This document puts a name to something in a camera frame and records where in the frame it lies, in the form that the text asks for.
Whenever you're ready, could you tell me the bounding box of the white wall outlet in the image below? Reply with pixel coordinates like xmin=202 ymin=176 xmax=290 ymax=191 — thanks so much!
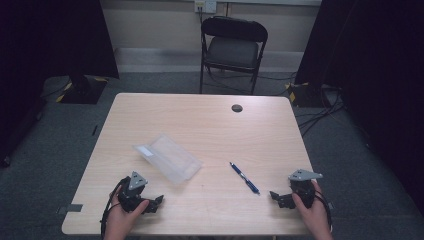
xmin=194 ymin=0 xmax=218 ymax=14

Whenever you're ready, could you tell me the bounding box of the blue pen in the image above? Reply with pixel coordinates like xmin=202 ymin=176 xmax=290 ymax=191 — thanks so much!
xmin=228 ymin=161 xmax=261 ymax=196

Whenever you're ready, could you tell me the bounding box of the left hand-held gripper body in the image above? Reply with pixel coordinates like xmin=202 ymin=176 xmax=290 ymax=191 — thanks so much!
xmin=117 ymin=171 xmax=149 ymax=214

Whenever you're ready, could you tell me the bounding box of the person's left hand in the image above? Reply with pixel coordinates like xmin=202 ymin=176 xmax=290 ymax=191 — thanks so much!
xmin=105 ymin=189 xmax=151 ymax=234

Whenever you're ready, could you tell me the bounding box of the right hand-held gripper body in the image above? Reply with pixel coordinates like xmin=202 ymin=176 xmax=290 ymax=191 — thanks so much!
xmin=287 ymin=168 xmax=324 ymax=210

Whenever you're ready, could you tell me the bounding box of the clear plastic pencil case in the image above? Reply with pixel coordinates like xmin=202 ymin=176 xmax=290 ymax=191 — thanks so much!
xmin=132 ymin=133 xmax=204 ymax=185

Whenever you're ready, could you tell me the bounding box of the black box with yellow tape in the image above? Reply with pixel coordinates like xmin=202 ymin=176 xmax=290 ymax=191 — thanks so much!
xmin=285 ymin=81 xmax=331 ymax=108

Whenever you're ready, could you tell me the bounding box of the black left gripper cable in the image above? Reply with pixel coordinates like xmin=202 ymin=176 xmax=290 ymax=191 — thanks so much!
xmin=99 ymin=176 xmax=132 ymax=240

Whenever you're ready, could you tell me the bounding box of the person's right hand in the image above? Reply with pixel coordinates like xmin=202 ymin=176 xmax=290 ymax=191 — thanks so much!
xmin=291 ymin=179 xmax=333 ymax=234

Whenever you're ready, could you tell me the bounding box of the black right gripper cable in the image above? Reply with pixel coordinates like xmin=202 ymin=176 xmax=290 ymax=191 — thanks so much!
xmin=314 ymin=192 xmax=334 ymax=232

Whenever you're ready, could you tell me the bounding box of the bundle of black floor cables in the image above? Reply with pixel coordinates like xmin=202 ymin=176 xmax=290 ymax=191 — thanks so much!
xmin=295 ymin=87 xmax=346 ymax=138

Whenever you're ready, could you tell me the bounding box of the black curtain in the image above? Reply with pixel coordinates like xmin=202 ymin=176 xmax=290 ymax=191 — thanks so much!
xmin=0 ymin=0 xmax=120 ymax=168
xmin=294 ymin=0 xmax=424 ymax=214

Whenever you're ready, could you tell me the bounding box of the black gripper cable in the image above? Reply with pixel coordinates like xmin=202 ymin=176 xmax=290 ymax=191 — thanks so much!
xmin=314 ymin=192 xmax=334 ymax=232
xmin=99 ymin=176 xmax=132 ymax=240

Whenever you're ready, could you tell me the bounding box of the black stand base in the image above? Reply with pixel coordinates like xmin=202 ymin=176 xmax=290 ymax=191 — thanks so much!
xmin=55 ymin=73 xmax=110 ymax=105

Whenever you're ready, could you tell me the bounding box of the black folding chair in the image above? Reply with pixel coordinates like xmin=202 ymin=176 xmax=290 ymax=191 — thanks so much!
xmin=199 ymin=15 xmax=270 ymax=96

